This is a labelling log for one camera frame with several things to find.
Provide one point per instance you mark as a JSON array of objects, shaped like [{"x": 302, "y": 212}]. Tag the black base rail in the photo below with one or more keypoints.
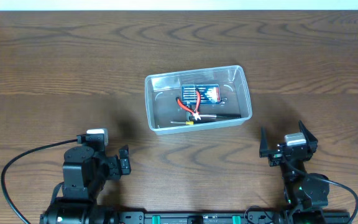
[{"x": 253, "y": 216}]

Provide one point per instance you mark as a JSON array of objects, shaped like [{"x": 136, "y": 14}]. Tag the clear plastic container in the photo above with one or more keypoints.
[{"x": 163, "y": 99}]

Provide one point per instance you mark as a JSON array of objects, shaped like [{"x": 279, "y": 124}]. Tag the steel claw hammer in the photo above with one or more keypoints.
[{"x": 211, "y": 117}]

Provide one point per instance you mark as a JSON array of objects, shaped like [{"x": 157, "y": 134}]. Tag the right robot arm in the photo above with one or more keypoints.
[{"x": 304, "y": 192}]

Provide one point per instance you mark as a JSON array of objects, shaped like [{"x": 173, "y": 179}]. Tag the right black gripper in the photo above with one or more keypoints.
[{"x": 275, "y": 158}]

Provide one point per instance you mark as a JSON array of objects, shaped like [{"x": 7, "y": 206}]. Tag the blue precision screwdriver set case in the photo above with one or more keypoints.
[{"x": 210, "y": 94}]

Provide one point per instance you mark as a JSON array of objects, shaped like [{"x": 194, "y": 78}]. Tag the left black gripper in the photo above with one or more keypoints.
[{"x": 114, "y": 170}]

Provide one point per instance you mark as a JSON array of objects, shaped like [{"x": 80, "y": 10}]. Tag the silver combination wrench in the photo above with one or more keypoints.
[{"x": 223, "y": 101}]

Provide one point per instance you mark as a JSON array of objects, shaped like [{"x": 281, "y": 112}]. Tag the black yellow screwdriver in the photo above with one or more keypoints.
[{"x": 187, "y": 122}]

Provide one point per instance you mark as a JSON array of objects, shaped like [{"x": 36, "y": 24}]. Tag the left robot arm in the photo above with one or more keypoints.
[{"x": 86, "y": 169}]

